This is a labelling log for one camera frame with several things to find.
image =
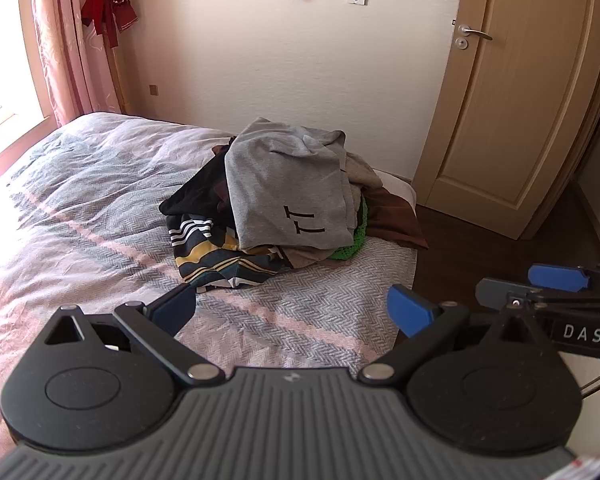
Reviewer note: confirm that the bright window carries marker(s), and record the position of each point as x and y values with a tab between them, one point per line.
0	60

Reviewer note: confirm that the wooden pole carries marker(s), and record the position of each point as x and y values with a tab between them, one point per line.
119	80

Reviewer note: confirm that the dark brown garment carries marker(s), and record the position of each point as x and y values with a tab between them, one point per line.
395	220

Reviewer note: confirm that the pink grey striped blanket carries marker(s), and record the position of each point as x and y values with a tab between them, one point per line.
80	200

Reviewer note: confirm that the wooden door frame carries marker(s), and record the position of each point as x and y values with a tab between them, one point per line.
577	170

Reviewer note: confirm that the wooden door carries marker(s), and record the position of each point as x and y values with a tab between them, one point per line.
505	110

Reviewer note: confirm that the grey sweatshirt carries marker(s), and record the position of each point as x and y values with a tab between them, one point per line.
280	175

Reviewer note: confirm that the pink curtain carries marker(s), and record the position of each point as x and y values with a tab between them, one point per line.
65	35

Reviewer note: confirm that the red cloth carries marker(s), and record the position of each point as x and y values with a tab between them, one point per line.
107	5

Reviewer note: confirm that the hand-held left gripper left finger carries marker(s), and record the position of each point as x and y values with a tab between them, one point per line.
177	306

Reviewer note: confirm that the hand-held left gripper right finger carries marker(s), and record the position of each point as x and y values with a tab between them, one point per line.
409	311

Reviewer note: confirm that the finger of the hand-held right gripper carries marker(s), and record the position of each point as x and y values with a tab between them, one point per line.
555	276
500	292

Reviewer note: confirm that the beige garment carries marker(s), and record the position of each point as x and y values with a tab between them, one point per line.
362	172

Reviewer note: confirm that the green knitted garment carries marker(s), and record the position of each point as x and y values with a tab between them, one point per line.
352	245

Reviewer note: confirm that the black garment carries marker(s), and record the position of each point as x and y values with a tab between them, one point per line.
200	190

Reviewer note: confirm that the tan garment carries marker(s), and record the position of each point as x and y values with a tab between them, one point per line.
305	256

